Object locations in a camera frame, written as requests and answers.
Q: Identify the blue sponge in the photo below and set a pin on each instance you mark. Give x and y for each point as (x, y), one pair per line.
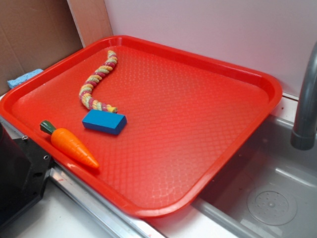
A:
(21, 79)

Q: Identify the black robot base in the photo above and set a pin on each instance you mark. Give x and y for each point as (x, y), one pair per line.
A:
(24, 170)

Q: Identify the grey toy sink basin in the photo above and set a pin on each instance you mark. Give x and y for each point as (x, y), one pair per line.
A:
(267, 190)

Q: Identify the grey sink faucet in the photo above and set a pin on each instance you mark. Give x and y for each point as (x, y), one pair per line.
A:
(305, 124)

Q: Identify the blue wooden block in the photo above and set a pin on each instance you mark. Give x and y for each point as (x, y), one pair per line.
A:
(104, 121)

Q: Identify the orange toy carrot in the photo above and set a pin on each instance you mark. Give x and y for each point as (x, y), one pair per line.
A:
(67, 143)

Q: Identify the brown cardboard panel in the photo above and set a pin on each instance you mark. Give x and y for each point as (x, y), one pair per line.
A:
(34, 34)

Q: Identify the red plastic tray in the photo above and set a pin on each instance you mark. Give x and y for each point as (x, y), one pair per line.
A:
(186, 117)

